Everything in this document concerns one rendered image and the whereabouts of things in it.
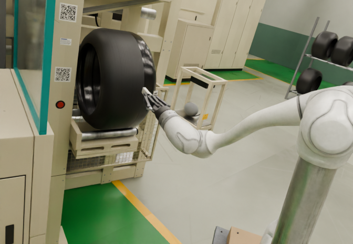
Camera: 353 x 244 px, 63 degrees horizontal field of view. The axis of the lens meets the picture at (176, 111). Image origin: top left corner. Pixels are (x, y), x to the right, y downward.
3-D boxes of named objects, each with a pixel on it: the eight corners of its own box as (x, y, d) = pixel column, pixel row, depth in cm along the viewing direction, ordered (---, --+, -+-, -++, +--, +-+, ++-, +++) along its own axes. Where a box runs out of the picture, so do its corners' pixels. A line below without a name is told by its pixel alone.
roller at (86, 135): (77, 130, 151) (75, 135, 153) (79, 136, 148) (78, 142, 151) (136, 126, 171) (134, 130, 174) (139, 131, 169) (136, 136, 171)
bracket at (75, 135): (74, 150, 147) (76, 134, 143) (56, 116, 176) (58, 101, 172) (81, 149, 149) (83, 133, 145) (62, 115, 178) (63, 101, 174)
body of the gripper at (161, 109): (176, 109, 126) (166, 98, 132) (160, 110, 121) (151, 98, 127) (172, 123, 130) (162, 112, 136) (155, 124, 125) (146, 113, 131)
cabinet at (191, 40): (173, 82, 599) (187, 22, 553) (155, 73, 632) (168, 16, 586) (200, 81, 662) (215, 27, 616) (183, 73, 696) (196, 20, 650)
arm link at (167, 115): (167, 116, 117) (160, 108, 121) (161, 134, 121) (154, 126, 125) (184, 115, 122) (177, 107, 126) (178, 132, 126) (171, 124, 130)
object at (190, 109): (196, 137, 390) (212, 82, 360) (167, 117, 426) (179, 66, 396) (211, 133, 414) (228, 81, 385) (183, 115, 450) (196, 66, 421)
